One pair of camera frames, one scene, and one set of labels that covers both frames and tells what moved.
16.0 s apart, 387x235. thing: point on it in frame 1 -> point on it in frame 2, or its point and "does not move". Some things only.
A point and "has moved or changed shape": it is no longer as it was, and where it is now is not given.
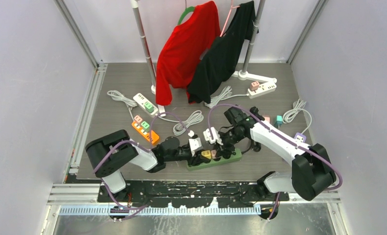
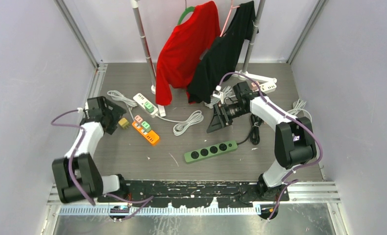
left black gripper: [197, 158] -> [116, 113]
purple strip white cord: [290, 114] does not move
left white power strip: [140, 100] does not move
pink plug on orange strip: [138, 119] does not move
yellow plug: [206, 153] -> [123, 122]
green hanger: [186, 10] does not move
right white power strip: [262, 89] does not move
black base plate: [190, 194] does not move
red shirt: [181, 49] does not move
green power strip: [236, 155] has moved or changed shape
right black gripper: [225, 150] -> [220, 119]
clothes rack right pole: [244, 75] does not move
